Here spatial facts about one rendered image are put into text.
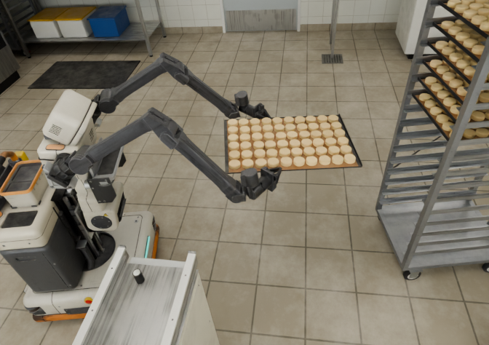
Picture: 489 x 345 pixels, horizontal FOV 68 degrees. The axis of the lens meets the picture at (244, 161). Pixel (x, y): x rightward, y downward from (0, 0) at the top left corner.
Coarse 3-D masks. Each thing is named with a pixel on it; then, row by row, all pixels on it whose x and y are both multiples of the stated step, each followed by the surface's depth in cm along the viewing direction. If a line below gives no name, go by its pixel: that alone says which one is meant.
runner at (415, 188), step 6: (474, 180) 231; (480, 180) 231; (408, 186) 231; (414, 186) 231; (420, 186) 232; (384, 192) 232; (390, 192) 232; (396, 192) 232; (402, 192) 231; (408, 192) 231
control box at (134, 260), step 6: (132, 258) 147; (138, 258) 147; (144, 258) 147; (150, 258) 147; (144, 264) 145; (150, 264) 144; (156, 264) 144; (162, 264) 144; (168, 264) 144; (174, 264) 144; (180, 264) 143
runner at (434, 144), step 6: (402, 144) 207; (408, 144) 207; (414, 144) 208; (420, 144) 208; (426, 144) 208; (432, 144) 208; (438, 144) 209; (396, 150) 208; (402, 150) 208; (408, 150) 207; (414, 150) 207
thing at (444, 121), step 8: (416, 96) 183; (424, 96) 179; (424, 104) 176; (432, 104) 174; (432, 112) 170; (440, 112) 169; (440, 120) 165; (448, 120) 167; (448, 128) 160; (472, 128) 161; (480, 128) 158; (488, 128) 160; (448, 136) 158; (464, 136) 157; (472, 136) 155; (480, 136) 156; (488, 136) 156
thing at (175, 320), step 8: (192, 256) 139; (192, 264) 136; (184, 272) 134; (192, 272) 137; (184, 280) 131; (192, 280) 137; (184, 288) 129; (176, 296) 127; (184, 296) 128; (176, 304) 125; (184, 304) 128; (176, 312) 123; (168, 320) 121; (176, 320) 120; (168, 328) 119; (176, 328) 121; (168, 336) 117; (176, 336) 121; (168, 344) 115
